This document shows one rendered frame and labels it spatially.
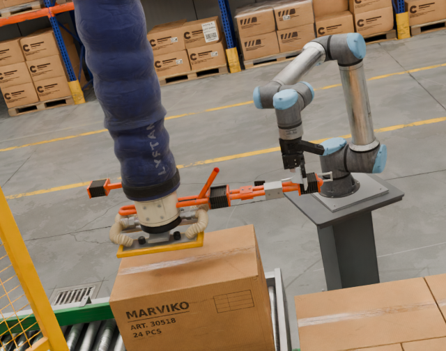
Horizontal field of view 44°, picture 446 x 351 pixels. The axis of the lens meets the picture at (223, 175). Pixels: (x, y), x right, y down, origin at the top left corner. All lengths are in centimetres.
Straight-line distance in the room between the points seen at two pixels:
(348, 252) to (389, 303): 62
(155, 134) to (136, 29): 38
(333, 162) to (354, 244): 49
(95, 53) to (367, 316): 155
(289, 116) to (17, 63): 832
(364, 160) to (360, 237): 49
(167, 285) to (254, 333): 40
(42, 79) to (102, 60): 806
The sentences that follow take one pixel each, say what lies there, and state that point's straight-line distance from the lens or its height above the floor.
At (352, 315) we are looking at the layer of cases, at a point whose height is 54.
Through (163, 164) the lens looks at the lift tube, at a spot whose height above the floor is 142.
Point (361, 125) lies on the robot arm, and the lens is 277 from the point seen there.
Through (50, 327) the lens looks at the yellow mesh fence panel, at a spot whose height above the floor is 105.
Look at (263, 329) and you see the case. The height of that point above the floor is 69.
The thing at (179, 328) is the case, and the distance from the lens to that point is 232.
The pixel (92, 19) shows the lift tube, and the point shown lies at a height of 199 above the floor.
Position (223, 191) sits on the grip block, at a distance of 218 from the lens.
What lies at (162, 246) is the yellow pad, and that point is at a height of 112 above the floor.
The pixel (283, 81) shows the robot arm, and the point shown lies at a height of 156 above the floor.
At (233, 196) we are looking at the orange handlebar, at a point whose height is 123.
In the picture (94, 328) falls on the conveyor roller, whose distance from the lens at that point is 289.
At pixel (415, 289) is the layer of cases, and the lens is 266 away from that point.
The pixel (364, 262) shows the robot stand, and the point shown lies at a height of 33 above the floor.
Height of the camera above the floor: 217
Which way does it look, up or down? 24 degrees down
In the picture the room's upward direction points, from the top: 13 degrees counter-clockwise
